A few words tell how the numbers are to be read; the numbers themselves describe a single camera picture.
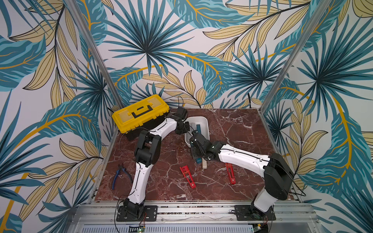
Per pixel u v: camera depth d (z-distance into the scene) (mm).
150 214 729
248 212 733
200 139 645
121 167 879
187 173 859
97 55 854
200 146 638
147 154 591
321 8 689
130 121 900
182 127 882
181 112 837
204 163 882
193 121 1099
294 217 743
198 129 1036
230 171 879
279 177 440
